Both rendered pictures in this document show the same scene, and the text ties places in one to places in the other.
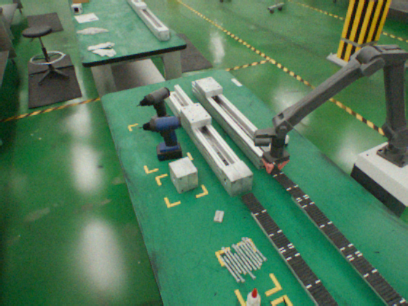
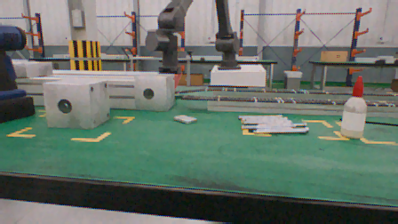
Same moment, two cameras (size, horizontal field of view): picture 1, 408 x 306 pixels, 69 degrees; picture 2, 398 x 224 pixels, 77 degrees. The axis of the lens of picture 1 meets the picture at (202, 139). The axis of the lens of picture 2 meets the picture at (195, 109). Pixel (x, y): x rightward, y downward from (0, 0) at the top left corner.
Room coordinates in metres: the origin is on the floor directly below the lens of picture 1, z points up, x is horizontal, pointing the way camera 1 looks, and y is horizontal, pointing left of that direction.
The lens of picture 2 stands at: (0.42, 0.44, 0.94)
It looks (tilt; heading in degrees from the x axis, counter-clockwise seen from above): 13 degrees down; 300
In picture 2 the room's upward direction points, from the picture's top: 1 degrees clockwise
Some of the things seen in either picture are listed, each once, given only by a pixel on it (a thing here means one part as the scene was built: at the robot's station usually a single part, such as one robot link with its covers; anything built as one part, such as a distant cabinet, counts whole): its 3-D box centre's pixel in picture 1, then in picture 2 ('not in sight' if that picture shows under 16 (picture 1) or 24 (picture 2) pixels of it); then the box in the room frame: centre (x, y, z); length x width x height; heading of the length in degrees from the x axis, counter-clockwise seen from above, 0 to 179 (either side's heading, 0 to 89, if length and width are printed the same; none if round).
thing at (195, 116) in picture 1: (195, 117); (17, 73); (1.30, 0.03, 0.87); 0.16 x 0.11 x 0.07; 22
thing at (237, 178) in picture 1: (239, 178); (156, 91); (0.89, -0.15, 0.83); 0.12 x 0.09 x 0.10; 112
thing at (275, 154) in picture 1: (276, 150); (170, 60); (0.96, -0.31, 0.91); 0.10 x 0.07 x 0.07; 112
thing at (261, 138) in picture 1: (269, 133); (163, 33); (0.96, -0.27, 1.00); 0.12 x 0.09 x 0.12; 88
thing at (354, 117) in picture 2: (253, 299); (355, 107); (0.39, -0.13, 0.84); 0.04 x 0.04 x 0.12
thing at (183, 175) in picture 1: (186, 173); (82, 101); (0.93, 0.08, 0.83); 0.11 x 0.10 x 0.10; 114
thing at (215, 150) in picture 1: (196, 125); (19, 88); (1.30, 0.03, 0.82); 0.80 x 0.10 x 0.09; 22
